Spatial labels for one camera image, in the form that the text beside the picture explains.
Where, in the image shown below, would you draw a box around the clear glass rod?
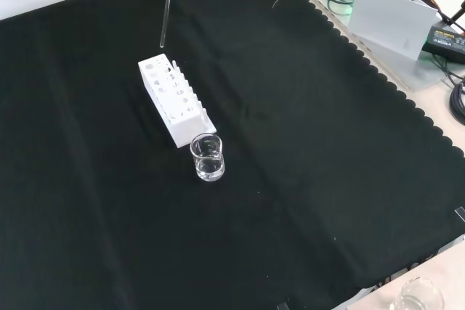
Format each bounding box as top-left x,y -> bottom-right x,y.
158,0 -> 177,49

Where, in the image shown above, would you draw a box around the white test tube rack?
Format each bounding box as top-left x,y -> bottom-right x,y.
137,54 -> 218,150

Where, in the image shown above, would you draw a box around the small clear glass beaker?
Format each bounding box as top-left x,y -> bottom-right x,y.
190,133 -> 226,182

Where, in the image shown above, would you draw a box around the black bench cloth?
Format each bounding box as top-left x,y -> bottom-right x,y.
0,0 -> 465,310

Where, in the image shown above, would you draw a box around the black power adapter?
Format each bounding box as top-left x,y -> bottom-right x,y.
421,23 -> 465,64

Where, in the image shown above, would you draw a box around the wide clear glass beaker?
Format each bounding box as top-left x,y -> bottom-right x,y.
390,276 -> 446,310

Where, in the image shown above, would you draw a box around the black tripod leg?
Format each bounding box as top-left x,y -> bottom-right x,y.
439,0 -> 465,30

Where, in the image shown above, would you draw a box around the green cable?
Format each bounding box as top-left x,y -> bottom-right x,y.
326,0 -> 355,17

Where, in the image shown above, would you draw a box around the grey base plate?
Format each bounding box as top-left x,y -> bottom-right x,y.
308,0 -> 465,92

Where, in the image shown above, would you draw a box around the black cable bundle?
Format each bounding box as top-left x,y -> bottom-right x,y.
448,79 -> 465,126

